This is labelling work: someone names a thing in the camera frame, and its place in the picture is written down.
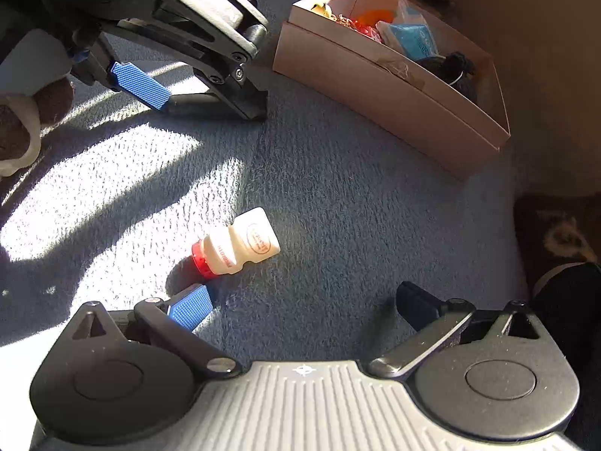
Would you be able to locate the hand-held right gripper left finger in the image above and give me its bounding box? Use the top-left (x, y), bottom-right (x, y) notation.
top-left (70, 283), bottom-right (242, 380)

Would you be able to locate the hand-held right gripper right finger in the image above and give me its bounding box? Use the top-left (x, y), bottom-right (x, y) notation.
top-left (367, 281), bottom-right (541, 379)

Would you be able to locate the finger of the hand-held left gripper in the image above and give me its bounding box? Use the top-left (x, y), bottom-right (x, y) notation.
top-left (69, 33), bottom-right (174, 114)
top-left (162, 42), bottom-right (269, 122)

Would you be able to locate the small cream bottle red cap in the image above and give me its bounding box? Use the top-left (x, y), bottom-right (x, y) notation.
top-left (191, 207), bottom-right (281, 279)

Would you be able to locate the pink cardboard box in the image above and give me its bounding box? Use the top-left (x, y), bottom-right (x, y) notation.
top-left (272, 0), bottom-right (512, 180)

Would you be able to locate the red-haired doll figure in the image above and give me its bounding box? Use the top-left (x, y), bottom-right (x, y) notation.
top-left (351, 19), bottom-right (382, 42)

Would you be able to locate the orange plastic toy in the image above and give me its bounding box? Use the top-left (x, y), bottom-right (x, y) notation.
top-left (362, 8), bottom-right (394, 25)

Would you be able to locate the blue tissue packet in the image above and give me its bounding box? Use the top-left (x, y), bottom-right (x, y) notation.
top-left (374, 0), bottom-right (441, 63)

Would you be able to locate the black plush toy with bell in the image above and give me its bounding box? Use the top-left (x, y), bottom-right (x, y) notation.
top-left (414, 51), bottom-right (480, 106)

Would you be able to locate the person's left hand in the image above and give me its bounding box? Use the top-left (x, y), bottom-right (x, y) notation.
top-left (0, 76), bottom-right (75, 178)

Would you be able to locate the black cloth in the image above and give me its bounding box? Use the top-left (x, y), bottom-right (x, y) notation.
top-left (532, 262), bottom-right (601, 377)

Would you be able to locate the brown patterned cloth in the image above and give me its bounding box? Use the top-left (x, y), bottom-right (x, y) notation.
top-left (513, 194), bottom-right (601, 266)

